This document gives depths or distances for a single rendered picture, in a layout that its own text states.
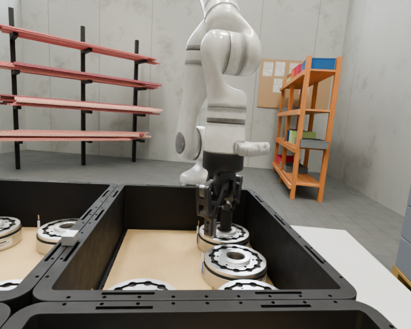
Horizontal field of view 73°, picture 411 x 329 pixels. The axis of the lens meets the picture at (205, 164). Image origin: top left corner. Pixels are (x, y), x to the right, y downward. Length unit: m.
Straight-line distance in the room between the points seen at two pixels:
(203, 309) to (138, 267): 0.27
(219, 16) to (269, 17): 6.40
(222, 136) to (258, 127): 6.13
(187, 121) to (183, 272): 0.36
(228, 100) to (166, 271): 0.30
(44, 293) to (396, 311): 0.70
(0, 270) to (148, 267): 0.22
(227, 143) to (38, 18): 7.80
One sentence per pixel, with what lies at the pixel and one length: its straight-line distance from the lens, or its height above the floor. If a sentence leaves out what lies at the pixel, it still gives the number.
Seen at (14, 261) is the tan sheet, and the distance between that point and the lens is 0.58.
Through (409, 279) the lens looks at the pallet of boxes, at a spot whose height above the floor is 0.13.
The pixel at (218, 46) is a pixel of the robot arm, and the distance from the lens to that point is 0.48.
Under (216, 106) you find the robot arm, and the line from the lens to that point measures 0.48.
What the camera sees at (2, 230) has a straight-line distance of 0.63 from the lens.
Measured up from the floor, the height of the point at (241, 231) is 0.86.
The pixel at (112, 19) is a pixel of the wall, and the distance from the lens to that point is 7.38.
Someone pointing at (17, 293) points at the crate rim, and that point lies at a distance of 0.30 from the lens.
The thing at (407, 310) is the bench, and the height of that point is 0.70.
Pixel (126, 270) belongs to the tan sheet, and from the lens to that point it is 0.51.
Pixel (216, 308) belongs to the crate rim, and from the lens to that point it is 0.26.
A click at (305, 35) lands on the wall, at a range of 7.00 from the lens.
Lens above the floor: 1.09
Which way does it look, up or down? 10 degrees down
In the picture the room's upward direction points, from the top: 4 degrees clockwise
